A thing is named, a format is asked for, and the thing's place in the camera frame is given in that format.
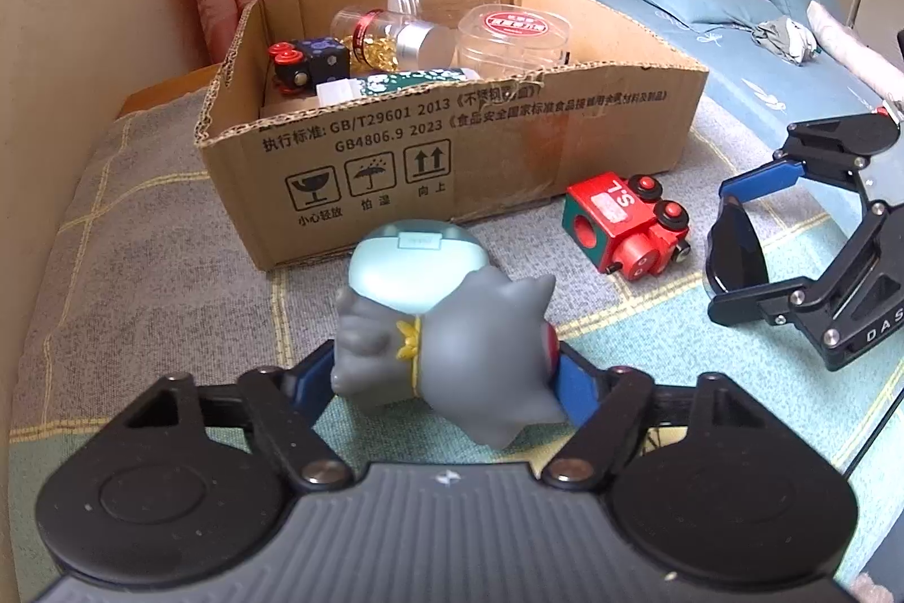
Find grey cartoon animal figurine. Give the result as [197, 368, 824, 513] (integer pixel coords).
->
[331, 266, 567, 450]

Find red toy train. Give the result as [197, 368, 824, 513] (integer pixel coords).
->
[562, 173, 691, 281]

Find clear round red-label container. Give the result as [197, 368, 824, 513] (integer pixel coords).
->
[457, 3, 572, 78]

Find medical cotton swabs container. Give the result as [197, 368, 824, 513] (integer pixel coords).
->
[317, 67, 480, 107]

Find black toy train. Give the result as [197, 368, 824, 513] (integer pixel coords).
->
[268, 37, 351, 95]

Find clear bottle of gold capsules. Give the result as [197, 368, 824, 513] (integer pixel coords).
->
[331, 6, 455, 72]

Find black sunglasses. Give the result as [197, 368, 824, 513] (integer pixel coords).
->
[705, 196, 769, 296]

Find blue floral bedsheet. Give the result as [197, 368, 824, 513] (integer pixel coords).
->
[596, 0, 881, 149]

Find crumpled grey cloth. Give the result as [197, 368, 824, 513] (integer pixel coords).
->
[751, 15, 820, 66]

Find white rolled cloth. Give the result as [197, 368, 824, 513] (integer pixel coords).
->
[806, 0, 904, 107]

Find mint green earbuds case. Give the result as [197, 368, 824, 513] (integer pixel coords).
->
[348, 219, 490, 314]

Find grey green checkered blanket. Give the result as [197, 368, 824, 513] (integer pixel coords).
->
[9, 95, 902, 600]

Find brown cardboard box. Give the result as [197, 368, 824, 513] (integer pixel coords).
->
[194, 0, 708, 270]

